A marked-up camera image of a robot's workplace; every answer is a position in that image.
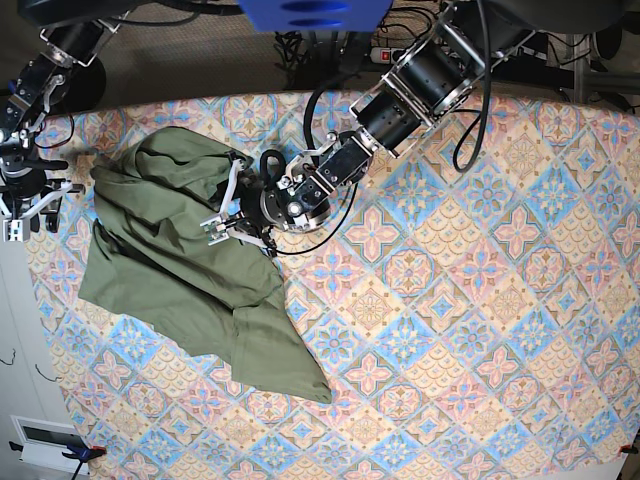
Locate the green t-shirt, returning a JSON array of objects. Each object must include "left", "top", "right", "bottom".
[{"left": 79, "top": 127, "right": 332, "bottom": 403}]

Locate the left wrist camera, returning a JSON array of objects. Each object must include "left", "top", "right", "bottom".
[{"left": 201, "top": 222, "right": 230, "bottom": 246}]

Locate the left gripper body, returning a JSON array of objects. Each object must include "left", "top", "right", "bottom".
[{"left": 239, "top": 172, "right": 296, "bottom": 235}]

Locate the white power strip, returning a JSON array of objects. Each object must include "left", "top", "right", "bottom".
[{"left": 369, "top": 47, "right": 405, "bottom": 65}]

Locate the orange clamp lower right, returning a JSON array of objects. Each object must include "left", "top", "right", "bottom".
[{"left": 619, "top": 444, "right": 639, "bottom": 455}]

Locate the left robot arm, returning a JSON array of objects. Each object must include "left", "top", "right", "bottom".
[{"left": 234, "top": 1, "right": 537, "bottom": 241}]

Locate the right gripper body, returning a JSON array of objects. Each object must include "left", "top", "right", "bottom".
[{"left": 1, "top": 168, "right": 53, "bottom": 210}]

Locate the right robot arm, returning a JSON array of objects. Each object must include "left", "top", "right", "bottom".
[{"left": 1, "top": 20, "right": 120, "bottom": 242}]

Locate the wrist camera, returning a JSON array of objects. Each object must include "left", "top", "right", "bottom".
[
  {"left": 2, "top": 219, "right": 31, "bottom": 242},
  {"left": 201, "top": 222, "right": 230, "bottom": 246}
]

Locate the blue orange clamp lower left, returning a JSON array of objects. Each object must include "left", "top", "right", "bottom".
[{"left": 9, "top": 441, "right": 107, "bottom": 479}]

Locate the patterned tablecloth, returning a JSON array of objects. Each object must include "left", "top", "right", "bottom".
[{"left": 27, "top": 96, "right": 639, "bottom": 479}]

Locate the white wall box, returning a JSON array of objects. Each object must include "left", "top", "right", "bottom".
[{"left": 10, "top": 415, "right": 84, "bottom": 474}]

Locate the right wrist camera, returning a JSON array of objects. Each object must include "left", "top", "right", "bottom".
[{"left": 2, "top": 219, "right": 31, "bottom": 242}]

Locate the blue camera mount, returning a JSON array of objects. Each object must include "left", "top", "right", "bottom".
[{"left": 238, "top": 0, "right": 392, "bottom": 32}]

